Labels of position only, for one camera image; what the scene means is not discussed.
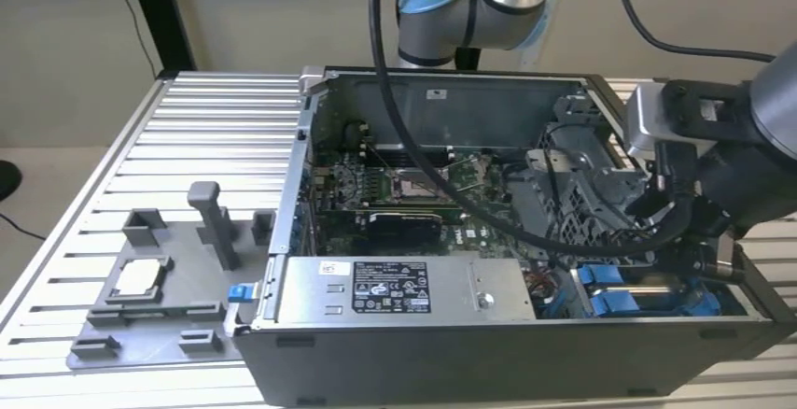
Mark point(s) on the black RAM slot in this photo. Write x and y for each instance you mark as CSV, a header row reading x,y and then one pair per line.
x,y
439,151
423,200
423,208
439,155
439,159
423,204
439,147

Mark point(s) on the hard disk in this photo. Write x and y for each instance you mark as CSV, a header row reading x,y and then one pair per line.
x,y
599,274

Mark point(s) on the blue case latch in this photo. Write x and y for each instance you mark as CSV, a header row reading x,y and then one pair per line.
x,y
240,293

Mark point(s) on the grey parts rack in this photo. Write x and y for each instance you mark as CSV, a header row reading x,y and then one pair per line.
x,y
180,250

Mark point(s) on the thin metal locking lever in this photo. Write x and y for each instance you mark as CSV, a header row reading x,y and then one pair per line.
x,y
379,157

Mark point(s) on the black round object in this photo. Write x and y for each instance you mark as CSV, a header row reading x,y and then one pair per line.
x,y
7,180

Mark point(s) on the black upright pole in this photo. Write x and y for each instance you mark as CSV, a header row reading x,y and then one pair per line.
x,y
159,17

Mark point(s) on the dark grey PC case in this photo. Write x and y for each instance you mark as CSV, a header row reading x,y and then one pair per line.
x,y
436,362

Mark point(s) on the CPU socket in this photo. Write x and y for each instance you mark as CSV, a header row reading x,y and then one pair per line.
x,y
411,187

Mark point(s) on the silver CPU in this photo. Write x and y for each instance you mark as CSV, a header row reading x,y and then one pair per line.
x,y
137,277

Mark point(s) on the white case label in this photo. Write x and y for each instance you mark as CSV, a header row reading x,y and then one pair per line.
x,y
436,94

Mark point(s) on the silver power supply unit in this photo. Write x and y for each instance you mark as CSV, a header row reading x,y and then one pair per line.
x,y
299,287

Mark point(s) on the black graphics card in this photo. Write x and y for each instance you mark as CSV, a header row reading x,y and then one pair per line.
x,y
404,229

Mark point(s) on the green motherboard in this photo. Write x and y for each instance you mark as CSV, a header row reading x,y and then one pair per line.
x,y
499,203

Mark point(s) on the blue disk carrier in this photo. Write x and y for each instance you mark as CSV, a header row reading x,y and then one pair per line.
x,y
613,304

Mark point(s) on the grey metal disk bay cage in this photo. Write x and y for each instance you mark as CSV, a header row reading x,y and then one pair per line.
x,y
597,180

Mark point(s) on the green RAM stick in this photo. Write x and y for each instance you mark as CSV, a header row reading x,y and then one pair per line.
x,y
156,314

